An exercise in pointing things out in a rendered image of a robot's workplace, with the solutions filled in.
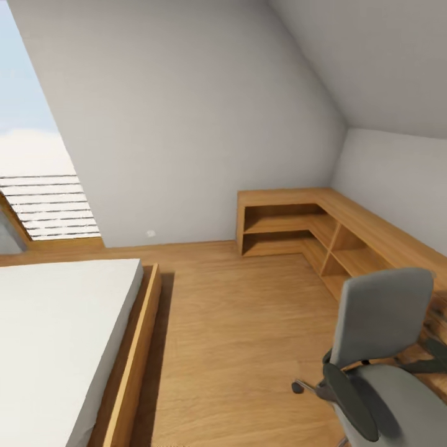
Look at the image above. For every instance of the bookcase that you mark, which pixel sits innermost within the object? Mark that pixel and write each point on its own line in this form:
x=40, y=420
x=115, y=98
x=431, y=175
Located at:
x=323, y=219
x=367, y=245
x=265, y=220

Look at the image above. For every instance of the swivel chair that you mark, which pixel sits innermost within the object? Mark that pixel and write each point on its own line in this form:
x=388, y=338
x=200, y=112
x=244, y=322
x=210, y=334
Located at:
x=381, y=314

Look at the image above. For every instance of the bed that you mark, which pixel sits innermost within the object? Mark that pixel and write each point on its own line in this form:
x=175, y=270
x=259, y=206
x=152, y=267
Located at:
x=74, y=342

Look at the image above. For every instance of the fixed window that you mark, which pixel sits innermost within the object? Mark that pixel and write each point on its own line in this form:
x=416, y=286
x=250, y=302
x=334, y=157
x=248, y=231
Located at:
x=40, y=192

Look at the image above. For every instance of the cabinet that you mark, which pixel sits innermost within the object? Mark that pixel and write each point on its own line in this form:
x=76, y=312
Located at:
x=435, y=326

